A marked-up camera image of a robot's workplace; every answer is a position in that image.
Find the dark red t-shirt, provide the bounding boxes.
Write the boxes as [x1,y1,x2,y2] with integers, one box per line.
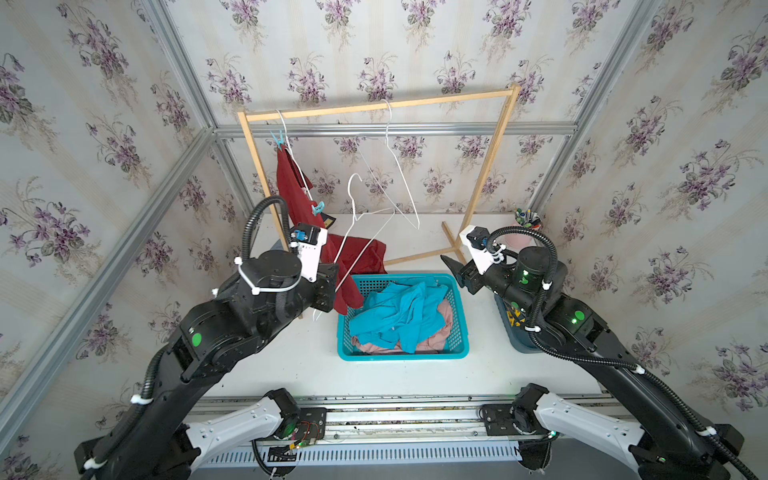
[274,145,388,316]

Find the yellow clothespin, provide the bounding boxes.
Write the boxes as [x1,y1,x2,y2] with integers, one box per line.
[506,308,521,328]

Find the pink t-shirt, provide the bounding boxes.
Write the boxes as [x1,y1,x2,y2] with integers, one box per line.
[352,299,454,355]

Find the teal t-shirt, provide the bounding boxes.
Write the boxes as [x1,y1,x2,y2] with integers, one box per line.
[348,279,449,354]

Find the white hanger of teal shirt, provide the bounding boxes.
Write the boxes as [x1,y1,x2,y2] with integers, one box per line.
[311,172,398,322]

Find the white hanger of red shirt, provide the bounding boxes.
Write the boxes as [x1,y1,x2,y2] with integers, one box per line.
[276,109,314,201]

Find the white wire hanger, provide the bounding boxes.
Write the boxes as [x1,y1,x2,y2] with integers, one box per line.
[359,98,421,231]

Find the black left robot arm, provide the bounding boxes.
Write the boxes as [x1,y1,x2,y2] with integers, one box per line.
[74,195,339,479]

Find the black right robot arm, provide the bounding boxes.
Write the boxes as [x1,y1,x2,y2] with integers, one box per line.
[441,225,756,479]

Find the pink pen cup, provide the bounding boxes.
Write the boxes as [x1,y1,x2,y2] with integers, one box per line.
[504,208,541,252]

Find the dark teal plastic tub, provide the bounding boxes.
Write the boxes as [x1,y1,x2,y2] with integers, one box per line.
[494,295,541,354]

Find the teal perforated plastic basket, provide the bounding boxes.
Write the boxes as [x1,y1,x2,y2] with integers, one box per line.
[337,273,470,361]

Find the wooden clothes rack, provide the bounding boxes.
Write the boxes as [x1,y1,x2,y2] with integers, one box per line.
[236,83,523,320]

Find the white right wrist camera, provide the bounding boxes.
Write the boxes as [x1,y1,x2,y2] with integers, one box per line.
[459,225,506,275]

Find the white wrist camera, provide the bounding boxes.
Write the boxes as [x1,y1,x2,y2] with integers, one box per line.
[289,223,328,283]
[459,225,506,275]

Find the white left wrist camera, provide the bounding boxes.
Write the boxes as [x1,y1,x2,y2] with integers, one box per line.
[289,223,328,283]

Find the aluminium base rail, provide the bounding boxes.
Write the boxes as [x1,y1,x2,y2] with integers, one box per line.
[186,394,642,471]

